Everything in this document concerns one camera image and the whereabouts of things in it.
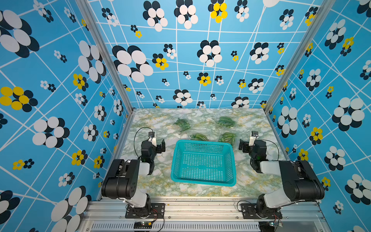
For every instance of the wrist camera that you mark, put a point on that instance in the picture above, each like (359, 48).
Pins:
(254, 136)
(152, 138)

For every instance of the left circuit board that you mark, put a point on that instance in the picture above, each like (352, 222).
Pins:
(143, 225)

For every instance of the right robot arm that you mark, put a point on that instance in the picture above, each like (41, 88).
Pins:
(300, 183)

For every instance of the right circuit board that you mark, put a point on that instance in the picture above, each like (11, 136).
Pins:
(270, 226)

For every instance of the aluminium front rail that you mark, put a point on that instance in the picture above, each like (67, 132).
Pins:
(201, 214)

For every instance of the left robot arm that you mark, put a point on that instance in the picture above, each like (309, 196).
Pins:
(121, 180)

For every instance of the circuit board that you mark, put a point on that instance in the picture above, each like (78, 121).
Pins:
(270, 226)
(143, 225)

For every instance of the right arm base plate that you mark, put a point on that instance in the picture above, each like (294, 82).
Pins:
(252, 211)

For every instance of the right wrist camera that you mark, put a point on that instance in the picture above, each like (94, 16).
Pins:
(254, 136)

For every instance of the frame post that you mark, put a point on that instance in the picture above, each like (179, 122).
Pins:
(324, 9)
(94, 30)

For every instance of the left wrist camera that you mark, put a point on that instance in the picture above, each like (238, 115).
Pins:
(152, 138)

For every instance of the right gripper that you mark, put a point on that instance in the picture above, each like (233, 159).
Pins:
(246, 145)

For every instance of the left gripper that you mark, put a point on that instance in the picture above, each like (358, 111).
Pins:
(159, 145)

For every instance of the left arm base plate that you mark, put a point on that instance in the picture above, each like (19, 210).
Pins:
(153, 211)

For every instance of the right frame post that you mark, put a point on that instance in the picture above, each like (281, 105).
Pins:
(324, 9)

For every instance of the left frame post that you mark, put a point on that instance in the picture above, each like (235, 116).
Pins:
(94, 30)

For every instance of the teal plastic basket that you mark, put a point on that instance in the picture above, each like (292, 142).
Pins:
(204, 162)

